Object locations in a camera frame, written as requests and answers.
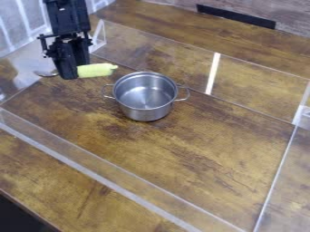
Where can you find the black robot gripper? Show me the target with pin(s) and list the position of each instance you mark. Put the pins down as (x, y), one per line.
(68, 20)

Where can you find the green handled metal spoon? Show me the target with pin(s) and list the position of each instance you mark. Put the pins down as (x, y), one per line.
(86, 71)

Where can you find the small stainless steel pot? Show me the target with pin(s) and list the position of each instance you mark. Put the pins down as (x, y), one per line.
(146, 95)

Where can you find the clear acrylic triangle bracket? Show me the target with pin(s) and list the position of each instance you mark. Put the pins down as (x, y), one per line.
(99, 37)

